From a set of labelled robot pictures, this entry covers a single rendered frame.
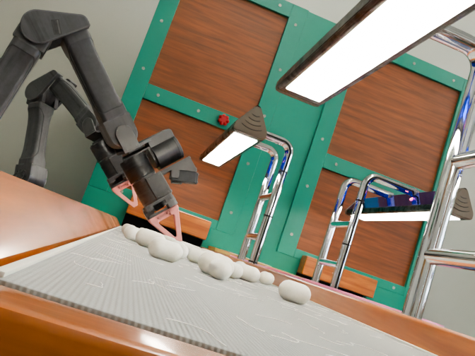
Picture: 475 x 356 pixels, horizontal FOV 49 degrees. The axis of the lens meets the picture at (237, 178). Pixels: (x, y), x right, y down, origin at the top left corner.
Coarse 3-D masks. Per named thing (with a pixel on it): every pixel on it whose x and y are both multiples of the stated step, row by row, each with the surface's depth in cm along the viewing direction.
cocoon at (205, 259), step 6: (204, 252) 51; (210, 252) 50; (204, 258) 50; (210, 258) 50; (216, 258) 50; (222, 258) 51; (228, 258) 51; (198, 264) 51; (204, 264) 50; (204, 270) 50
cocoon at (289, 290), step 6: (282, 282) 52; (288, 282) 52; (294, 282) 52; (282, 288) 51; (288, 288) 51; (294, 288) 51; (300, 288) 52; (306, 288) 52; (282, 294) 51; (288, 294) 51; (294, 294) 51; (300, 294) 52; (306, 294) 52; (288, 300) 52; (294, 300) 52; (300, 300) 52; (306, 300) 52
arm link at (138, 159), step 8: (136, 152) 110; (144, 152) 112; (152, 152) 110; (128, 160) 107; (136, 160) 107; (144, 160) 108; (152, 160) 111; (128, 168) 108; (136, 168) 107; (144, 168) 108; (152, 168) 109; (128, 176) 108; (136, 176) 107; (144, 176) 108
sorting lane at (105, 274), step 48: (96, 240) 43; (48, 288) 13; (96, 288) 16; (144, 288) 21; (192, 288) 28; (240, 288) 45; (192, 336) 14; (240, 336) 17; (288, 336) 21; (336, 336) 29; (384, 336) 47
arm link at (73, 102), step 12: (48, 72) 157; (36, 84) 158; (48, 84) 156; (60, 84) 156; (72, 84) 160; (36, 96) 156; (60, 96) 155; (72, 96) 153; (72, 108) 152; (84, 108) 149; (96, 120) 146
